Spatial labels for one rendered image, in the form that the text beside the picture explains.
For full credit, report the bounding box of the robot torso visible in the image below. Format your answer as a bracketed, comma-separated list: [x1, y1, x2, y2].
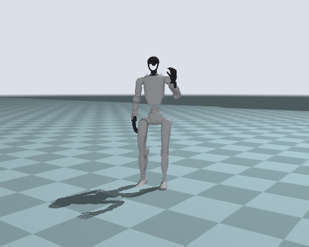
[143, 73, 165, 125]

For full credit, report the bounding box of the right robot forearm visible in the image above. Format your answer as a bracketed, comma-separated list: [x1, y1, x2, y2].
[131, 102, 139, 119]

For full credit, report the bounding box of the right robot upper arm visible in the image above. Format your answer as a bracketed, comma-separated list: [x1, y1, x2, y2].
[133, 77, 144, 103]

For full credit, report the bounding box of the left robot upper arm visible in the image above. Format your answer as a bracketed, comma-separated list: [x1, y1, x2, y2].
[163, 76, 181, 99]

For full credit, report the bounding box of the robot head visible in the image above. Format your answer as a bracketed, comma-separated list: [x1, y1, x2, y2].
[147, 57, 159, 76]

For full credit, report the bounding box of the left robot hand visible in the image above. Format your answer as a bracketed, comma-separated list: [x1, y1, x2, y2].
[167, 67, 177, 88]

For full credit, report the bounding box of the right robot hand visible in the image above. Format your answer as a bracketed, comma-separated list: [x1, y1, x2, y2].
[131, 116, 138, 133]

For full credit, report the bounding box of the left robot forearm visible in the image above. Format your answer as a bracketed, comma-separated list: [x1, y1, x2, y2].
[170, 83, 181, 97]

